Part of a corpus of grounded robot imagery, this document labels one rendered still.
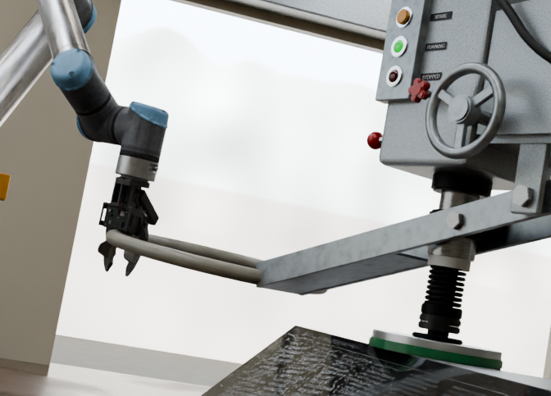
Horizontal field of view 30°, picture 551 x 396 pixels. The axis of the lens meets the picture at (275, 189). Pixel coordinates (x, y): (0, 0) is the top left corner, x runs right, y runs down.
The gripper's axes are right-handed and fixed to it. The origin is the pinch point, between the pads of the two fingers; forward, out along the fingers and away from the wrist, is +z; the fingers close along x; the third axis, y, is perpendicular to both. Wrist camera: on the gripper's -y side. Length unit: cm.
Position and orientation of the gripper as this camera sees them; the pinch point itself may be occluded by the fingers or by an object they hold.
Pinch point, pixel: (119, 268)
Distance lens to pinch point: 232.5
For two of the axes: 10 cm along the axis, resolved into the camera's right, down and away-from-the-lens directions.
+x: 9.1, 1.8, -3.6
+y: -3.5, -1.1, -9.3
